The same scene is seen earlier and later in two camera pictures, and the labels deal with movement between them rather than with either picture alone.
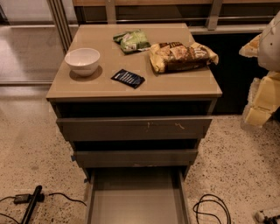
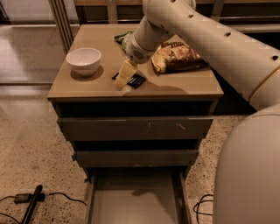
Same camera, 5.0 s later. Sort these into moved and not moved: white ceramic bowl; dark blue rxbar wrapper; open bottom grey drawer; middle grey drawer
Moved: dark blue rxbar wrapper
Not moved: middle grey drawer; open bottom grey drawer; white ceramic bowl
